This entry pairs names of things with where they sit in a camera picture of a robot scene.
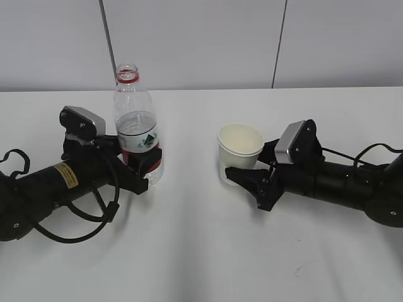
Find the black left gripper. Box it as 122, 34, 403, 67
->
62, 135, 162, 195

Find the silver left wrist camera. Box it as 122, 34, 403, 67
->
59, 106, 106, 143

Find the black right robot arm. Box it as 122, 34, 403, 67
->
225, 142, 402, 228

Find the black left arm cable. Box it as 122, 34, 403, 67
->
0, 138, 122, 245

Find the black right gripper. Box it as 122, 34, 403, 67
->
225, 138, 315, 211

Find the white paper cup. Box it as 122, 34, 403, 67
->
217, 123, 264, 186

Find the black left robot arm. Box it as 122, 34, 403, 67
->
1, 135, 162, 244

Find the clear water bottle red label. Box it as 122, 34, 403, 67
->
113, 62, 165, 188

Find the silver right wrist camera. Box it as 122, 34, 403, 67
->
274, 120, 323, 165

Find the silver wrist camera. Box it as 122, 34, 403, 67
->
274, 120, 323, 165
59, 106, 106, 143

